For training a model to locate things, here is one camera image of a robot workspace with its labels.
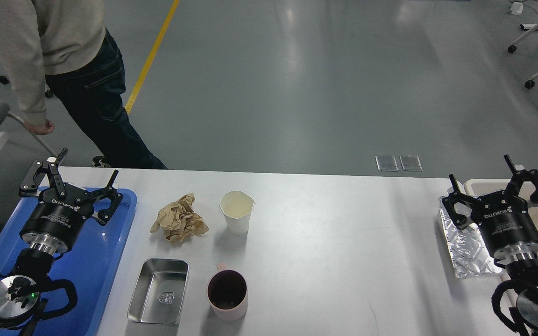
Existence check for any crumpled brown paper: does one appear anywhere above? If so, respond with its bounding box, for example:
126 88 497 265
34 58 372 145
150 193 209 245

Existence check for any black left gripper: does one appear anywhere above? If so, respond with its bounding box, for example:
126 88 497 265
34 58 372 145
19 147 123 253

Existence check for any floor outlet plate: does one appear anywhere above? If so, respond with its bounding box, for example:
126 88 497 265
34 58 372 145
399 155 424 172
375 155 399 172

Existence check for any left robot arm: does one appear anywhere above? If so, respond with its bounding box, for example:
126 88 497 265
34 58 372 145
0 148 123 336

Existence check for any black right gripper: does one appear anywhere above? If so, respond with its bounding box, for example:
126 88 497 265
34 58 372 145
441 154 538 258

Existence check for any white paper cup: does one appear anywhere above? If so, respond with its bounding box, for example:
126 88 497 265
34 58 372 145
219 190 255 235

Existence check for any pink mug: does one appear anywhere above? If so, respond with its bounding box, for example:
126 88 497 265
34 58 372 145
207 262 248 322

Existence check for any stainless steel rectangular dish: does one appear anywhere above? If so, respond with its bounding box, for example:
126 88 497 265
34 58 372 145
127 258 189 325

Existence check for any person in beige sweater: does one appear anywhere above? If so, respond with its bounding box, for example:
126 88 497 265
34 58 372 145
0 0 166 169

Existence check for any floor outlet plate right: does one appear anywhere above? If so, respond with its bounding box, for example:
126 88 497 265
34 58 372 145
399 155 424 172

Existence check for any blue plastic tray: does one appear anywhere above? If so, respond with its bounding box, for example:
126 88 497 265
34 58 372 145
0 189 137 336

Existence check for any floor outlet plate left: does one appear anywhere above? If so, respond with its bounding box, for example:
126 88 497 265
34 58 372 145
375 155 399 172

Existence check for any aluminium foil tray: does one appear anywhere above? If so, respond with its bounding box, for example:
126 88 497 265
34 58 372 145
439 196 507 279

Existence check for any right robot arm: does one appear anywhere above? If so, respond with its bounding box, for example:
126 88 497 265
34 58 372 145
442 155 538 336

